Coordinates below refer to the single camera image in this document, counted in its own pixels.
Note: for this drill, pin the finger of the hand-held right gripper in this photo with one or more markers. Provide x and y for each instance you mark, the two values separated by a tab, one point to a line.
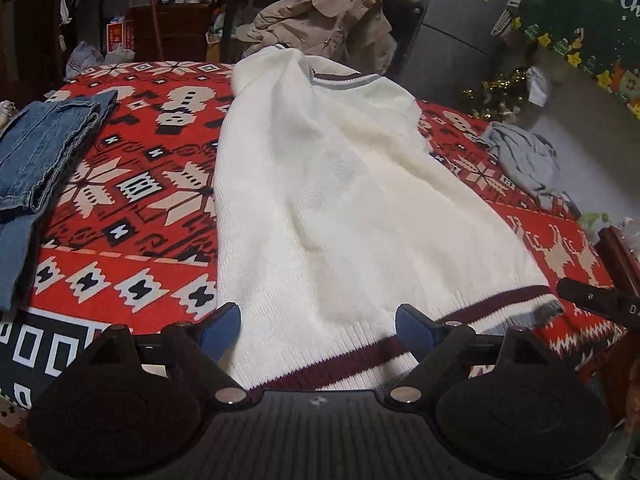
590	296

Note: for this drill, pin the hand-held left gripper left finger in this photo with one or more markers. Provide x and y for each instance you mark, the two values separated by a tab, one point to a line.
222	327

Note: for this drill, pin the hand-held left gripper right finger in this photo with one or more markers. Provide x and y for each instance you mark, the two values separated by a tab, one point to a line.
412	326

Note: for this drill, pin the white knit vest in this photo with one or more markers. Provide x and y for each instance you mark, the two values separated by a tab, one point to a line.
350	185

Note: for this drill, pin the wooden nightstand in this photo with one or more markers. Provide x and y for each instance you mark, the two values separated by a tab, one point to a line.
620	255

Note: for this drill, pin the small green plant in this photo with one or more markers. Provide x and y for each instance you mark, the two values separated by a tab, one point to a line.
595	221

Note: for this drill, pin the clear plastic cup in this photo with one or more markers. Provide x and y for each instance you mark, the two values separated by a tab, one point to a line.
631	232

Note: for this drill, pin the red patterned blanket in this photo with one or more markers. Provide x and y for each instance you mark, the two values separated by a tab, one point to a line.
150	260

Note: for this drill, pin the grey sweater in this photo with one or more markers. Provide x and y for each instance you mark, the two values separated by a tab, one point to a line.
530	160

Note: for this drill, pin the white hanging cloth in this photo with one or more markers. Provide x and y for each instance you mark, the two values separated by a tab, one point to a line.
537	85

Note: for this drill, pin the small Christmas tree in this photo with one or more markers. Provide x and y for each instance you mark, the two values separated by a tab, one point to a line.
500	95

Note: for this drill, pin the blue jeans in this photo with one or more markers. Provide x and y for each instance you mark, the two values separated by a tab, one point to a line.
40	150

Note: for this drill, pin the wooden drawer cabinet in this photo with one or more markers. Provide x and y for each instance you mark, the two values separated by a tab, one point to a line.
185	35

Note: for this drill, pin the white printed plastic bag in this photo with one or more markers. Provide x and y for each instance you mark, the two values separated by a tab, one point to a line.
87	60

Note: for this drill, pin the red paper box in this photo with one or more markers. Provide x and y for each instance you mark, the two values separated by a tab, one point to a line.
119	37

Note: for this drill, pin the grey refrigerator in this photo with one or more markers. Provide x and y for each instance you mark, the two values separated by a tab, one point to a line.
450	20

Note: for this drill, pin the beige jacket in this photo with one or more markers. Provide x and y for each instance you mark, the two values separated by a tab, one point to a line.
320	5

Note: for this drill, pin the green Christmas wall banner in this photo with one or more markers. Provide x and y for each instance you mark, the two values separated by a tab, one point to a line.
575	15

